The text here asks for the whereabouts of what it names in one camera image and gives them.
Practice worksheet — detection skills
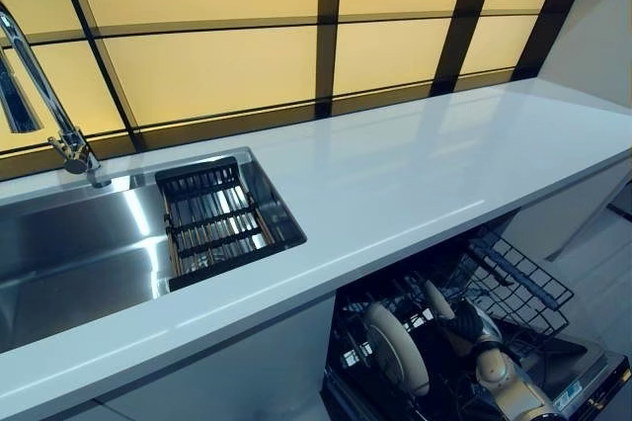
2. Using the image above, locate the right robot hand black glove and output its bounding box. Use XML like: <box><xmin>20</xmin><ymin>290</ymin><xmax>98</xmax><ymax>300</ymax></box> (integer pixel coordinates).
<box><xmin>442</xmin><ymin>300</ymin><xmax>503</xmax><ymax>351</ymax></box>

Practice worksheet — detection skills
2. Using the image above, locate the cream ceramic plate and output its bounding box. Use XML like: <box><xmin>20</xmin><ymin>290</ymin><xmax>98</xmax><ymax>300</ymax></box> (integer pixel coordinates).
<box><xmin>362</xmin><ymin>301</ymin><xmax>431</xmax><ymax>397</ymax></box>
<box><xmin>423</xmin><ymin>280</ymin><xmax>456</xmax><ymax>323</ymax></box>

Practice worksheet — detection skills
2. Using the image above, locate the open built-in dishwasher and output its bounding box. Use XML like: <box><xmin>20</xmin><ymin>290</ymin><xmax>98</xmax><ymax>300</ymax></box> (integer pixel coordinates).
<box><xmin>323</xmin><ymin>212</ymin><xmax>632</xmax><ymax>421</ymax></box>

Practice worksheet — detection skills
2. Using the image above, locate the white cabinet end panel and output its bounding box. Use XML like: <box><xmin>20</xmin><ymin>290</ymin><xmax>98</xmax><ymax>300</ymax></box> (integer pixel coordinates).
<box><xmin>503</xmin><ymin>156</ymin><xmax>632</xmax><ymax>262</ymax></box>

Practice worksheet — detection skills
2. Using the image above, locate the narrow white cabinet door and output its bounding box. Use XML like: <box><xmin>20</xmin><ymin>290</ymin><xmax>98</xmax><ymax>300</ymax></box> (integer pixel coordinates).
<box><xmin>96</xmin><ymin>299</ymin><xmax>340</xmax><ymax>421</ymax></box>

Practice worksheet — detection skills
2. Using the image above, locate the black dish drying rack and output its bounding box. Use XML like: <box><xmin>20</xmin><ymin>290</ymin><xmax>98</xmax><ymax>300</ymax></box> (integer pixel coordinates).
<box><xmin>154</xmin><ymin>156</ymin><xmax>308</xmax><ymax>293</ymax></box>

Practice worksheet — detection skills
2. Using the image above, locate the stainless steel sink basin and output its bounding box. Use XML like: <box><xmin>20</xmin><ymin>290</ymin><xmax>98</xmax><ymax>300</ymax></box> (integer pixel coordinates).
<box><xmin>0</xmin><ymin>145</ymin><xmax>308</xmax><ymax>354</ymax></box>

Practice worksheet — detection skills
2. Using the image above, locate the chrome gooseneck kitchen faucet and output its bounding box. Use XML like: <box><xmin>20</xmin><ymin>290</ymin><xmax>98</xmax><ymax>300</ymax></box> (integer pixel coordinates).
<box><xmin>0</xmin><ymin>0</ymin><xmax>114</xmax><ymax>190</ymax></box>

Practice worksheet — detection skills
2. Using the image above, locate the dark wire upper dishwasher rack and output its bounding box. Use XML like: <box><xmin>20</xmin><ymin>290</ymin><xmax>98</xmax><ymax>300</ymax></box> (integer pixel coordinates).
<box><xmin>461</xmin><ymin>225</ymin><xmax>577</xmax><ymax>341</ymax></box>

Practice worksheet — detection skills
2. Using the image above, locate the dark wire dishwasher rack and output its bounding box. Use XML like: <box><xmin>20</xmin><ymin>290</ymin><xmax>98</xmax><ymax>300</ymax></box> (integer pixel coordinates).
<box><xmin>335</xmin><ymin>272</ymin><xmax>544</xmax><ymax>421</ymax></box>
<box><xmin>461</xmin><ymin>225</ymin><xmax>577</xmax><ymax>341</ymax></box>

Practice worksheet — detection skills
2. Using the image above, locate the dark wire lower dishwasher rack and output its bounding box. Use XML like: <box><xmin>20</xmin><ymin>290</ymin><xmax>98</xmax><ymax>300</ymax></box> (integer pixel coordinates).
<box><xmin>335</xmin><ymin>272</ymin><xmax>544</xmax><ymax>421</ymax></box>

